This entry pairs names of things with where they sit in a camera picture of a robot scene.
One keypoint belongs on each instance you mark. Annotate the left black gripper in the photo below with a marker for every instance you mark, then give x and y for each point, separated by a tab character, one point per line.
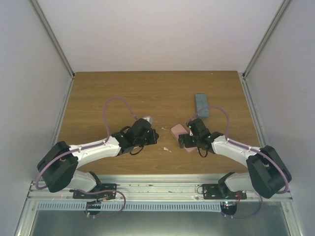
154	136

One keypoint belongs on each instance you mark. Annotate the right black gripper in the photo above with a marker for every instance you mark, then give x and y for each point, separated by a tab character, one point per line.
181	140

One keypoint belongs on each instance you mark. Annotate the pink glasses case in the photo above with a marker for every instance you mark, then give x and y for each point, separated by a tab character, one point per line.
179	130

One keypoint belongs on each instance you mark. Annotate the teal glasses case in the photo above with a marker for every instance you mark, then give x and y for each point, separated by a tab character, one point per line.
201	102

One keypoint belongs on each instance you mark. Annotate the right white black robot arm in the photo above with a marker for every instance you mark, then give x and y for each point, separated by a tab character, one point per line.
267	174

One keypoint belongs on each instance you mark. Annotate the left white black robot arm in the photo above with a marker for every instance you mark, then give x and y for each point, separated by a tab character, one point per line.
59	168

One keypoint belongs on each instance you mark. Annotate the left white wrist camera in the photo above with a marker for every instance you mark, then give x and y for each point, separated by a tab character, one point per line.
149	119

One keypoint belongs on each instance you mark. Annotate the aluminium frame rail front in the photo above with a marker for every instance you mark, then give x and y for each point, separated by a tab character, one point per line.
151	188

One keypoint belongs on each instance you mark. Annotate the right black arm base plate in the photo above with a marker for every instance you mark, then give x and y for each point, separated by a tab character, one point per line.
215	192

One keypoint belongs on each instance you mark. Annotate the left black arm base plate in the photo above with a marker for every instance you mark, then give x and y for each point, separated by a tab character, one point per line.
101	191

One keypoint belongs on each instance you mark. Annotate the grey slotted cable duct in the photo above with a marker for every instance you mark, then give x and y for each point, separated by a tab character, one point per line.
131	206

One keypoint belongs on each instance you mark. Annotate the right aluminium frame post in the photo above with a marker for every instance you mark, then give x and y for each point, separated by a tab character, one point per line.
267	36

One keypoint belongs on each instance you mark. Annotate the aluminium frame post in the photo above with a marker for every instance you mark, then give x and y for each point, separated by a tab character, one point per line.
46	25
267	36

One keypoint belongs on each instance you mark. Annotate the left aluminium frame post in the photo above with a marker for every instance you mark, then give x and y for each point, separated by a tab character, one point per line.
46	25

